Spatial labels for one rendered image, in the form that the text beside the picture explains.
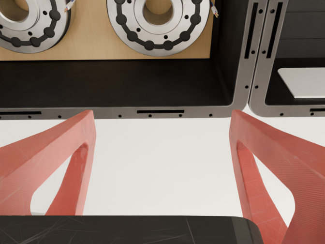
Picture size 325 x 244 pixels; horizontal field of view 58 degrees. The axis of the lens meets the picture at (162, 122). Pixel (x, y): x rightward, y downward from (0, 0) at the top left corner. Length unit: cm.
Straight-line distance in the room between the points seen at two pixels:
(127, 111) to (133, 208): 51
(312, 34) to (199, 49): 13
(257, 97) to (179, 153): 37
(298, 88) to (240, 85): 7
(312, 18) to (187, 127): 31
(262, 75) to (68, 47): 22
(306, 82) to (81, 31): 25
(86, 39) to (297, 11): 24
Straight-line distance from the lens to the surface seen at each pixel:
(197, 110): 28
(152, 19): 32
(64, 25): 33
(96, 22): 35
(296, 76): 35
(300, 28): 38
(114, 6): 31
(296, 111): 31
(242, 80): 27
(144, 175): 68
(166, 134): 59
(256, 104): 29
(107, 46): 36
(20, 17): 35
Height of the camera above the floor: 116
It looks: 53 degrees down
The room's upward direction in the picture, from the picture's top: 180 degrees clockwise
